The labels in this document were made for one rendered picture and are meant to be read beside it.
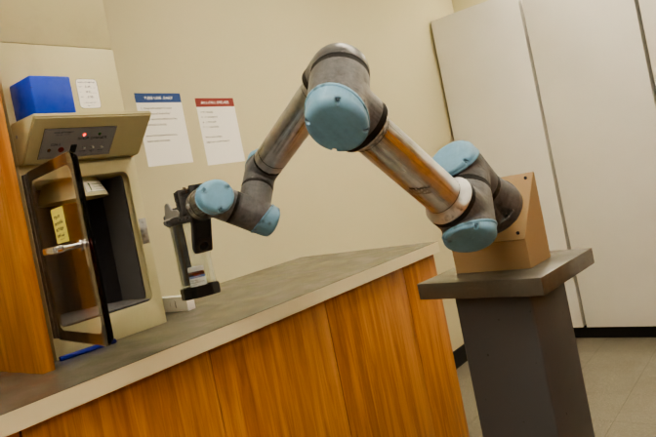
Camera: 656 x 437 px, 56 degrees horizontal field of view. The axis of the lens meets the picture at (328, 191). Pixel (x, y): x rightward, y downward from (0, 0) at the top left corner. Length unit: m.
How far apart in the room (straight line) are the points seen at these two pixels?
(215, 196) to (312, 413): 0.75
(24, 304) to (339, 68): 0.86
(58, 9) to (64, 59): 0.13
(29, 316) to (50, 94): 0.51
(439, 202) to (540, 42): 2.84
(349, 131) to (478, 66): 3.12
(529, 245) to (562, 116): 2.51
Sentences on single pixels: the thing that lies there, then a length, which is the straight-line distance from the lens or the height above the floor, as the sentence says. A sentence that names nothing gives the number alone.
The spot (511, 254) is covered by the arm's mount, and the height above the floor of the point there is 0.98.
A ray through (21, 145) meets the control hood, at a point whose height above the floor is 1.45.
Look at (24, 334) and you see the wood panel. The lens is 1.55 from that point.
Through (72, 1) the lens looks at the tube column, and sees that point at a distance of 1.84.
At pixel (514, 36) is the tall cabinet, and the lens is 4.10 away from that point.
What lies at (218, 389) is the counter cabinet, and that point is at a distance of 1.57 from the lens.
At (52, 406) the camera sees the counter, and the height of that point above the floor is 0.92.
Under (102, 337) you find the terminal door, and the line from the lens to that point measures 1.35.
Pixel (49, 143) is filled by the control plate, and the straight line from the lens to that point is 1.60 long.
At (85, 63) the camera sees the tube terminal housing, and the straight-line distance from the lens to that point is 1.79.
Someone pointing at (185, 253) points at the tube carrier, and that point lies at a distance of 1.63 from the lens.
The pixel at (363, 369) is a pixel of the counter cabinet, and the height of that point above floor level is 0.64.
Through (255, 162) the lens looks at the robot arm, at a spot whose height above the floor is 1.31.
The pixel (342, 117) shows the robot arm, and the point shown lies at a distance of 1.08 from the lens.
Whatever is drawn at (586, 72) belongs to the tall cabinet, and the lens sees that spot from 3.95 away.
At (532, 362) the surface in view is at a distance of 1.54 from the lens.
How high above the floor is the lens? 1.21
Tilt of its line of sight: level
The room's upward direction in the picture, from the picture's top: 11 degrees counter-clockwise
